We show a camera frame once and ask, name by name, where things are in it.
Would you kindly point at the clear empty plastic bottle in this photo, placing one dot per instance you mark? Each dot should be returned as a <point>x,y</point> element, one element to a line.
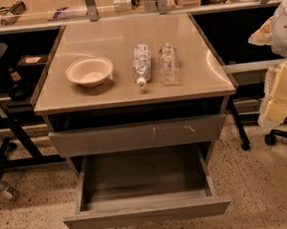
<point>168,65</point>

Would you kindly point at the white paper bowl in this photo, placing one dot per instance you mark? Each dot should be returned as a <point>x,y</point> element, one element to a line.
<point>90,72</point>

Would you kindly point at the grey top drawer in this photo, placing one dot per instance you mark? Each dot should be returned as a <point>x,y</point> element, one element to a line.
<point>134,136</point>

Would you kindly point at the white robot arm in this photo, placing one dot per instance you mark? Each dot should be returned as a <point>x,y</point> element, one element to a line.
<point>273,32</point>

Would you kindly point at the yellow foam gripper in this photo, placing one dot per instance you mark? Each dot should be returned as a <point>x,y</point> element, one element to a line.
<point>285,34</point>

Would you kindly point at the grey drawer cabinet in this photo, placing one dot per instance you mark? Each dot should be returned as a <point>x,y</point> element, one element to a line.
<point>203,88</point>

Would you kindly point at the labelled plastic water bottle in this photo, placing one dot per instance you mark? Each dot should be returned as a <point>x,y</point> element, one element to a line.
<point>141,66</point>

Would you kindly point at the tissue box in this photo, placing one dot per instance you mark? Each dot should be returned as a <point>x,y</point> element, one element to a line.
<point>122,5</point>

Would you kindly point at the grey drawer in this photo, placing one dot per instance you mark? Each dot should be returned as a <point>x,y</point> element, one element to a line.
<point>134,136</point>
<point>147,186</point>

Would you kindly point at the small bottle on floor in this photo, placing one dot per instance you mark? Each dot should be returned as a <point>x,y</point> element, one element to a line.
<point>8,190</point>

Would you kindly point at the black desk leg frame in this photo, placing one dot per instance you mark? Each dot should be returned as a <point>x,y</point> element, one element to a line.
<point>243,134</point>

